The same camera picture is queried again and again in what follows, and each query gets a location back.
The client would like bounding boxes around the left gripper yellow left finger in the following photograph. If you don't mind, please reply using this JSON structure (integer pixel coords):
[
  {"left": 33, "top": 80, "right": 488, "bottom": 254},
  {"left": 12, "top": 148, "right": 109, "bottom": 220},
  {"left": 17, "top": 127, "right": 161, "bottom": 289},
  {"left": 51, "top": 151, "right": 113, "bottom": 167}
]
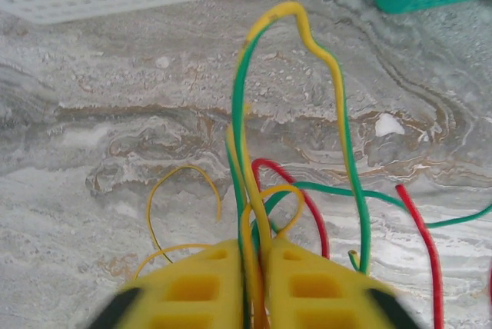
[{"left": 87, "top": 239, "right": 249, "bottom": 329}]

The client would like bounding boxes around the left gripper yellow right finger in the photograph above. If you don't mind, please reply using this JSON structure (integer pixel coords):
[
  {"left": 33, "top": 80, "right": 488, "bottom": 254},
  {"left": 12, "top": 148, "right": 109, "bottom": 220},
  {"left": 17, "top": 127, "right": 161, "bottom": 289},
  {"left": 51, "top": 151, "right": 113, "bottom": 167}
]
[{"left": 263, "top": 237, "right": 426, "bottom": 329}]

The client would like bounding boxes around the red cable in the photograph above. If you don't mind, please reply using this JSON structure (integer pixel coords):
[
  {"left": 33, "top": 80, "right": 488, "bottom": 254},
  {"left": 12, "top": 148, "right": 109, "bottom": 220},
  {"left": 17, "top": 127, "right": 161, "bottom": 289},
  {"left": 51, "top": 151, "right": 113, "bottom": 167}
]
[
  {"left": 394, "top": 184, "right": 446, "bottom": 329},
  {"left": 251, "top": 158, "right": 331, "bottom": 260}
]

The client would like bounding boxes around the thin yellow cable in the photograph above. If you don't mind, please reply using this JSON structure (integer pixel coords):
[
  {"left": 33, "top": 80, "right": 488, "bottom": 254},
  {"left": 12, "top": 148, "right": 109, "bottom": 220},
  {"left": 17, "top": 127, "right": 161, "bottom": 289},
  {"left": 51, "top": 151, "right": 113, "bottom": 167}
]
[
  {"left": 147, "top": 164, "right": 223, "bottom": 264},
  {"left": 132, "top": 243, "right": 216, "bottom": 282},
  {"left": 240, "top": 184, "right": 307, "bottom": 253}
]

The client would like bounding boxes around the green cable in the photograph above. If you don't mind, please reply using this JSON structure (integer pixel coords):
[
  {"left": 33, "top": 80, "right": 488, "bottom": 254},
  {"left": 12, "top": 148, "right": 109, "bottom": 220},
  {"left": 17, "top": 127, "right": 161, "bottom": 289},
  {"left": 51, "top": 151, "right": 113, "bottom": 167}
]
[{"left": 250, "top": 181, "right": 492, "bottom": 248}]

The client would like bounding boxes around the yellow-green striped cable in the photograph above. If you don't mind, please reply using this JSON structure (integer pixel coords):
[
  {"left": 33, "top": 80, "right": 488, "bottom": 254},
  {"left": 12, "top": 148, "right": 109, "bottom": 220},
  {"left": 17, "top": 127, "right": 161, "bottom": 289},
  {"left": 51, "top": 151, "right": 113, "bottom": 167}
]
[
  {"left": 224, "top": 123, "right": 251, "bottom": 214},
  {"left": 230, "top": 1, "right": 372, "bottom": 329}
]

